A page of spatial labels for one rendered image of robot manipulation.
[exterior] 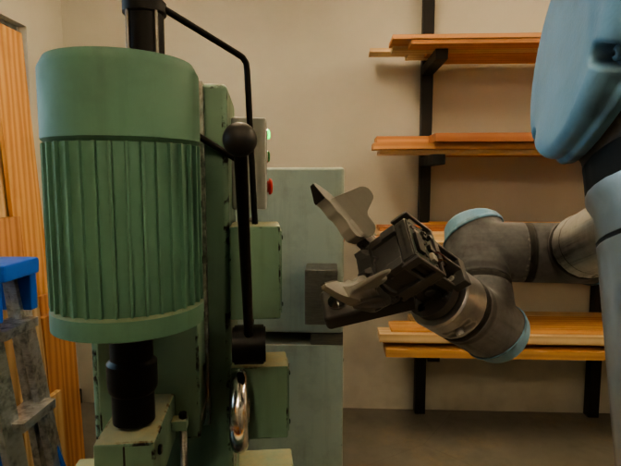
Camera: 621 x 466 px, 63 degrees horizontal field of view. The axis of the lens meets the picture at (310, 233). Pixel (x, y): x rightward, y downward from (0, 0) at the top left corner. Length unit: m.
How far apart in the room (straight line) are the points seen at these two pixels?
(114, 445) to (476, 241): 0.54
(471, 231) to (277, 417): 0.42
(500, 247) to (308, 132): 2.27
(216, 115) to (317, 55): 2.24
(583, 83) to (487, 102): 2.88
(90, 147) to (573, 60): 0.45
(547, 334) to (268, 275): 2.16
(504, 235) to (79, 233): 0.56
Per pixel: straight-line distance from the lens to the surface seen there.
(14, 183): 2.61
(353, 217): 0.61
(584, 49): 0.23
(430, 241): 0.61
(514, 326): 0.73
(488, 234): 0.78
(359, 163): 2.94
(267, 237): 0.80
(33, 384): 1.67
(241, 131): 0.50
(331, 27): 3.06
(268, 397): 0.84
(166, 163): 0.57
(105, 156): 0.56
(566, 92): 0.24
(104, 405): 0.80
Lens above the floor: 1.37
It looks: 6 degrees down
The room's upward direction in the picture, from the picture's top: straight up
